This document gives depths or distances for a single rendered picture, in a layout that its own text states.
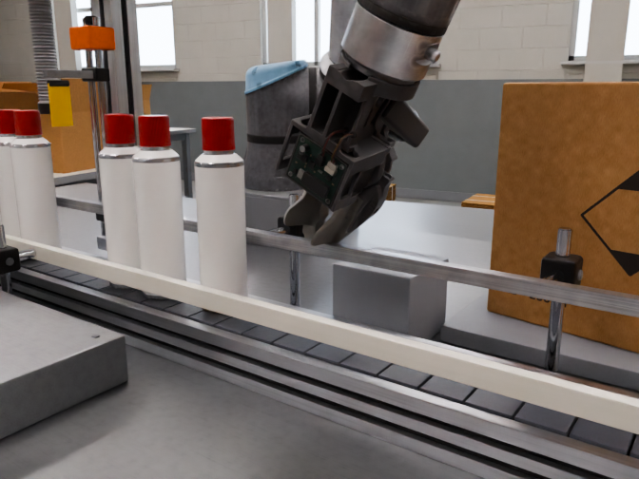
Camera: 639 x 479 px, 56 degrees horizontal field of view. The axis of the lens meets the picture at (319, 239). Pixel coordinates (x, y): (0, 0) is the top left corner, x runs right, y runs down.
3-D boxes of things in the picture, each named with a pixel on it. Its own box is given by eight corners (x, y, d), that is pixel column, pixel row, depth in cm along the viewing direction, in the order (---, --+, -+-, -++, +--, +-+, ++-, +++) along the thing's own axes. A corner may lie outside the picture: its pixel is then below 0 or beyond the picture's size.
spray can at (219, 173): (191, 307, 66) (181, 117, 61) (224, 295, 70) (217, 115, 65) (225, 317, 63) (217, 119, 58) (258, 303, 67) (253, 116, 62)
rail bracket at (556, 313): (512, 421, 53) (527, 239, 49) (536, 388, 59) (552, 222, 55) (550, 432, 51) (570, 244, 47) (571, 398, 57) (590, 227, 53)
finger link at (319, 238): (283, 265, 60) (312, 191, 55) (319, 246, 65) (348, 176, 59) (306, 284, 59) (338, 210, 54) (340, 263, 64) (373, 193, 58)
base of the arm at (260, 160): (223, 185, 116) (221, 134, 114) (268, 173, 129) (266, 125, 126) (290, 195, 109) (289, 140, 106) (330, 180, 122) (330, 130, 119)
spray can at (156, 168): (132, 295, 70) (118, 115, 65) (167, 283, 74) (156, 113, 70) (162, 303, 67) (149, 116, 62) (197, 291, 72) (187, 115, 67)
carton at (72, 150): (-30, 172, 249) (-44, 78, 240) (61, 159, 295) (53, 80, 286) (49, 177, 234) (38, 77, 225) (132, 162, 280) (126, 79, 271)
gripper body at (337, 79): (270, 173, 55) (311, 49, 48) (324, 154, 61) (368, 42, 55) (333, 220, 52) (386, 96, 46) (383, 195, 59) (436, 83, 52)
